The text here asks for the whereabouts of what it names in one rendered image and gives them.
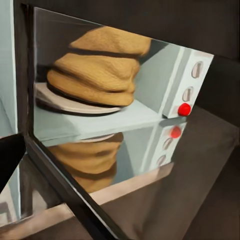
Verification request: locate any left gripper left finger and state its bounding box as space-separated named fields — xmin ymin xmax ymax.
xmin=0 ymin=133 xmax=27 ymax=193

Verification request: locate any microwave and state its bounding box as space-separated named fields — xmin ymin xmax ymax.
xmin=0 ymin=0 xmax=240 ymax=240

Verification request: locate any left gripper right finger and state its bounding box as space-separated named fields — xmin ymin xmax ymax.
xmin=224 ymin=133 xmax=240 ymax=173

